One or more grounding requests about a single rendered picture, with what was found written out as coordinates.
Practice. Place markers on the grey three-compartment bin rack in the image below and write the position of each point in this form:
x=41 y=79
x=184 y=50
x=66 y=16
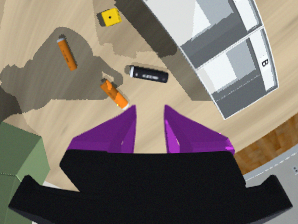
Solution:
x=206 y=30

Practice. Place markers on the orange battery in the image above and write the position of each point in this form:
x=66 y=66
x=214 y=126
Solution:
x=114 y=94
x=67 y=54

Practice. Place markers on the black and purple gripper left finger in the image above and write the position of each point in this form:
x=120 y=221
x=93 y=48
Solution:
x=109 y=135

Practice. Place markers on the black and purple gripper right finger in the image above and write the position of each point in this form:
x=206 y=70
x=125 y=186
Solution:
x=192 y=136

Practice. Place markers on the black aa battery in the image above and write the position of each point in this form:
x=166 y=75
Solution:
x=149 y=74

